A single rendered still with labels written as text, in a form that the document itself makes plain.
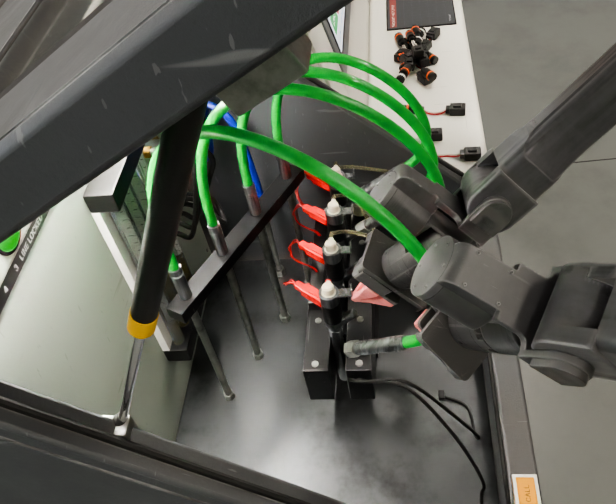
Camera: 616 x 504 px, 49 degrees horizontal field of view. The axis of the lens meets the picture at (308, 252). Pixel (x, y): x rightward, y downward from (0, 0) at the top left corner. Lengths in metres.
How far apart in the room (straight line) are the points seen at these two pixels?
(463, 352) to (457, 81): 0.90
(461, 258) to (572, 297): 0.08
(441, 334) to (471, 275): 0.14
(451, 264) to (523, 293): 0.06
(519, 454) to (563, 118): 0.44
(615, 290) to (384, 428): 0.66
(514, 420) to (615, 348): 0.50
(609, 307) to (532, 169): 0.27
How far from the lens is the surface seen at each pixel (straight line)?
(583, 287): 0.52
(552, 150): 0.74
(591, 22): 3.69
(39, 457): 0.61
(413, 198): 0.75
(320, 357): 1.00
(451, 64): 1.53
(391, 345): 0.79
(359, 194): 0.63
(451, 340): 0.66
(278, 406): 1.14
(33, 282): 0.77
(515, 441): 0.96
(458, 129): 1.35
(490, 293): 0.53
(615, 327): 0.49
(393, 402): 1.12
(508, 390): 1.00
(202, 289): 0.96
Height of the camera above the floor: 1.80
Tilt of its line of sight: 46 degrees down
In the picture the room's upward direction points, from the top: 12 degrees counter-clockwise
